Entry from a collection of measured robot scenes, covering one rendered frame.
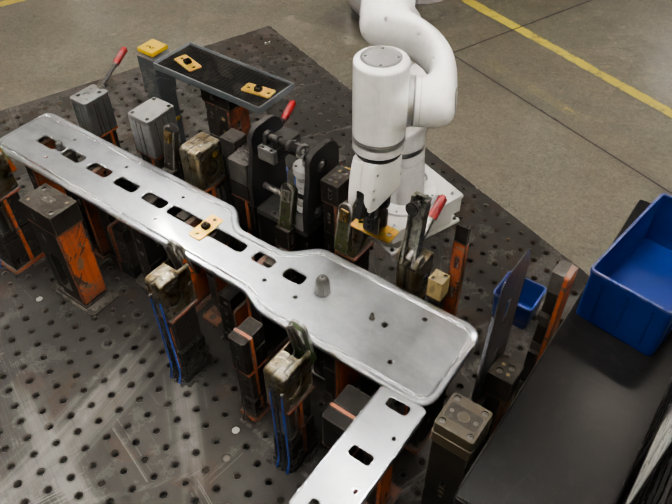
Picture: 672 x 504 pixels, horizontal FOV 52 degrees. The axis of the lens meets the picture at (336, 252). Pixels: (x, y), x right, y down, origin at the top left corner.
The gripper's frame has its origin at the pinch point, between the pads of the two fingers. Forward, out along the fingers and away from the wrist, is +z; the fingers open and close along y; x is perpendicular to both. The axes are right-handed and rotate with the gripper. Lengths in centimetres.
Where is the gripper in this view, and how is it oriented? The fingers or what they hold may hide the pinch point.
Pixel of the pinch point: (375, 218)
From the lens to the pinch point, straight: 121.0
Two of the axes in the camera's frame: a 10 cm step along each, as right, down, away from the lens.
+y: -5.8, 5.8, -5.7
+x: 8.1, 4.1, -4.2
